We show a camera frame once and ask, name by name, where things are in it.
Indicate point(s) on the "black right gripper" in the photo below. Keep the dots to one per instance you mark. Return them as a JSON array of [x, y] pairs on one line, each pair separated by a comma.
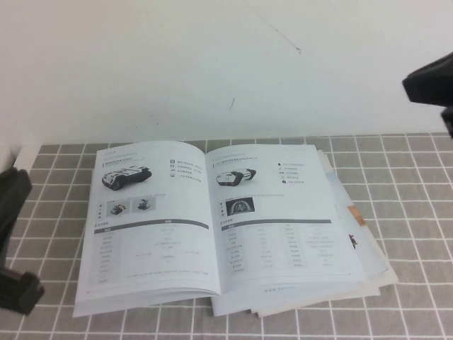
[[448, 122]]

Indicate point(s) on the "grey grid tablecloth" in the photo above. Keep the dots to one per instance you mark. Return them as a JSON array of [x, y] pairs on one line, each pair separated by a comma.
[[407, 212]]

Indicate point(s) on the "cream book with orange patch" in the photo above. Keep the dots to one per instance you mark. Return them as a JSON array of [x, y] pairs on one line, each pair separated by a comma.
[[386, 279]]

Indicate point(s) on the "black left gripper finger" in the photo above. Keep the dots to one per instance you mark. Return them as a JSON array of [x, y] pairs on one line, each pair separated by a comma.
[[21, 283], [19, 302]]

